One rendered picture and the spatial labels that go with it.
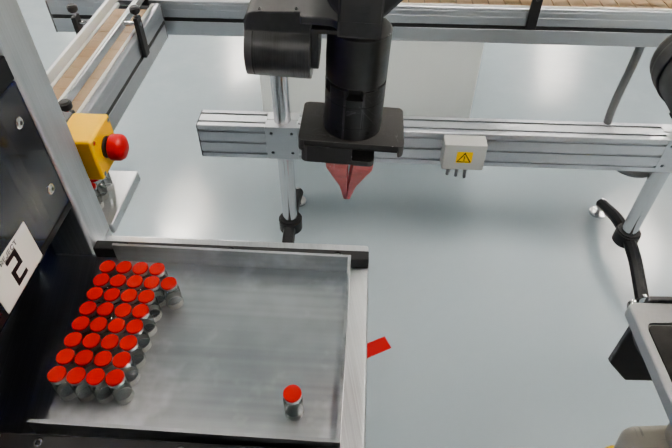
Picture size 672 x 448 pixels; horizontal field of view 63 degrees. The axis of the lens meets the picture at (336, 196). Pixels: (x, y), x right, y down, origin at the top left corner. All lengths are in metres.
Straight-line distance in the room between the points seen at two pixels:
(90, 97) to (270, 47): 0.69
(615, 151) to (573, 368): 0.65
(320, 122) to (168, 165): 1.91
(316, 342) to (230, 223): 1.43
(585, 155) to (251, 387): 1.31
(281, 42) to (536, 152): 1.32
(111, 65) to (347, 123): 0.78
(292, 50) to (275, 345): 0.39
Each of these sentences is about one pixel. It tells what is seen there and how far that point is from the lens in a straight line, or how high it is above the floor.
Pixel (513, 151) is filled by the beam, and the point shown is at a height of 0.48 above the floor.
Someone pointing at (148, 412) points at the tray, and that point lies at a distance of 0.72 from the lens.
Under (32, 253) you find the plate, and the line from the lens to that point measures 0.75.
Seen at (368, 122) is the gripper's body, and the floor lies 1.20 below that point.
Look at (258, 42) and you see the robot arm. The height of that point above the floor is 1.28.
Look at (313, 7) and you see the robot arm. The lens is 0.48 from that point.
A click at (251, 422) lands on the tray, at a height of 0.88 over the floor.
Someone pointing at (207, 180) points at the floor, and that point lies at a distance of 2.32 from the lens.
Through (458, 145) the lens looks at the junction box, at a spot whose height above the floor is 0.54.
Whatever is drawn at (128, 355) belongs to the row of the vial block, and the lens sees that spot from 0.71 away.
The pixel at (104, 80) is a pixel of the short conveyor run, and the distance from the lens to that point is 1.18.
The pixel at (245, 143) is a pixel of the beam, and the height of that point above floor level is 0.49.
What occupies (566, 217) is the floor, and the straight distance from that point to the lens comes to 2.29.
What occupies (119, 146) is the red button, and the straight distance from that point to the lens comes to 0.87.
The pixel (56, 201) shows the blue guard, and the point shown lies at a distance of 0.79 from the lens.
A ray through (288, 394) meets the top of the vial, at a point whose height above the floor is 0.93.
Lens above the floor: 1.50
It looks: 43 degrees down
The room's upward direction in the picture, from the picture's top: straight up
